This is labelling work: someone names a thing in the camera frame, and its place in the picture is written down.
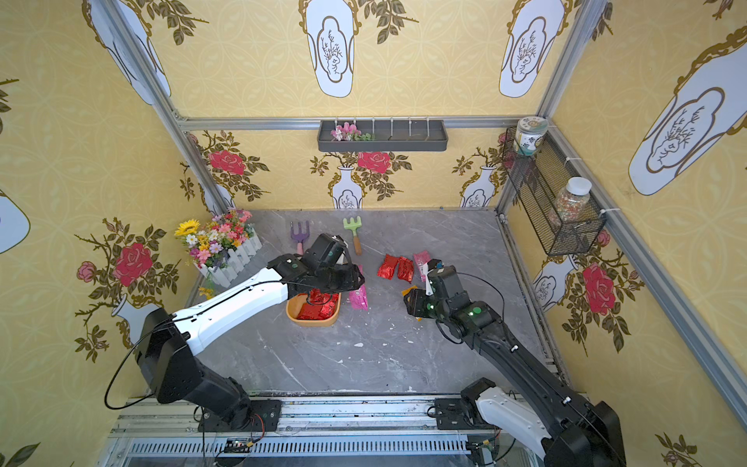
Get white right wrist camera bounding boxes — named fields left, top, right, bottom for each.
left=420, top=259, right=444, bottom=297

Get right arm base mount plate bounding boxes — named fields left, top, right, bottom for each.
left=432, top=398, right=486, bottom=430

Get small circuit board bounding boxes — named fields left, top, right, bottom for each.
left=223, top=439, right=254, bottom=455

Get purple toy fork pink handle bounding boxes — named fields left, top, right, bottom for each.
left=290, top=221, right=310, bottom=255

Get green toy rake wooden handle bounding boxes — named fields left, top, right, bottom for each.
left=344, top=216, right=363, bottom=256

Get small pink flowers on shelf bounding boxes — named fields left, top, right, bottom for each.
left=330, top=122, right=374, bottom=142

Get clear jar white lid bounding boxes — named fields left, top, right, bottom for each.
left=549, top=177, right=593, bottom=229

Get black wire mesh basket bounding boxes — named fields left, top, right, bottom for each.
left=495, top=128, right=606, bottom=256

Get pink tea bag packet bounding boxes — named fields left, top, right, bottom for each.
left=414, top=251, right=431, bottom=282

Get orange oval storage box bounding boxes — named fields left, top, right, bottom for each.
left=286, top=290, right=340, bottom=327

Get grey wall shelf tray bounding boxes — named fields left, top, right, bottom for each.
left=317, top=118, right=449, bottom=153

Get red foil tea bag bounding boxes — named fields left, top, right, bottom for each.
left=377, top=254, right=399, bottom=280
left=397, top=257, right=414, bottom=283

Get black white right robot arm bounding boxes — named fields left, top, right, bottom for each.
left=404, top=260, right=626, bottom=466

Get yellow tea bag packet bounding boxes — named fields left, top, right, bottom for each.
left=402, top=286, right=418, bottom=297

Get magenta tea bag packet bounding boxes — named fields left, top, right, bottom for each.
left=348, top=285, right=369, bottom=311

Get flower bouquet white fence planter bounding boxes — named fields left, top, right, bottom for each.
left=174, top=209, right=262, bottom=288

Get patterned tin jar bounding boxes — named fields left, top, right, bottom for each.
left=514, top=116, right=549, bottom=157

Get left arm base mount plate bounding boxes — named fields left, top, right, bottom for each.
left=198, top=399, right=282, bottom=434

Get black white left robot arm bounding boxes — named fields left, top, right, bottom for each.
left=128, top=233, right=365, bottom=432

